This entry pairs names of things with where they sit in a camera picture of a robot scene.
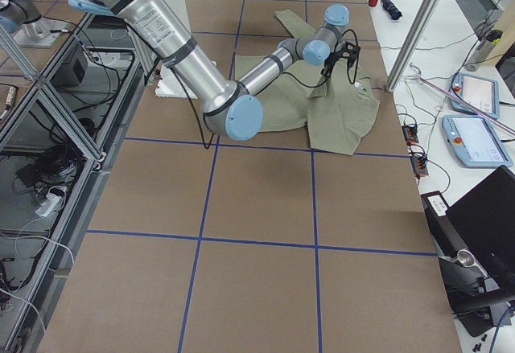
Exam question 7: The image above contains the white power strip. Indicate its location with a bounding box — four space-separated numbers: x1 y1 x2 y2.
35 191 64 217

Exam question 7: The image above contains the lower blue teach pendant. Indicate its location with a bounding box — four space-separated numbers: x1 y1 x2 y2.
442 115 513 169

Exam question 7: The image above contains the olive green long-sleeve shirt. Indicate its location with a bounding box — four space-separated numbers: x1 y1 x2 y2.
233 10 381 157

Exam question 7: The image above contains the orange black connector board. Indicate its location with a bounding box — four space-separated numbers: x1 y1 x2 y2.
402 125 419 146

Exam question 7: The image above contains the upper blue teach pendant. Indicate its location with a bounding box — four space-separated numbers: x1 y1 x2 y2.
450 72 500 119

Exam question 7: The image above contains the blue teach pendant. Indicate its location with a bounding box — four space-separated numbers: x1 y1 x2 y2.
450 72 500 119
442 115 513 169

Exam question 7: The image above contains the black monitor on stand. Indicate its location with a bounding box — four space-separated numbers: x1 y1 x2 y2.
421 166 514 337

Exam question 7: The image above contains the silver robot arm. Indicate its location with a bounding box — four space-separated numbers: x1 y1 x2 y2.
68 0 350 141

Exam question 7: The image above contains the dark blue folded umbrella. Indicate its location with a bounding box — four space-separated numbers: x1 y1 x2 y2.
381 0 402 21

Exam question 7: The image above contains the grey aluminium post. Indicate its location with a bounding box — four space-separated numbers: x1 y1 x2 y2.
385 0 439 92

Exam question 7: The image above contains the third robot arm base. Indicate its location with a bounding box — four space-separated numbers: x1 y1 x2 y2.
1 0 68 48

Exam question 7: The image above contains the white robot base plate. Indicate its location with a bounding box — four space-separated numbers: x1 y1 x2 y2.
155 68 198 99

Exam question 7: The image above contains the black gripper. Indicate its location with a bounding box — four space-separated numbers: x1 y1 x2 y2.
321 41 360 76

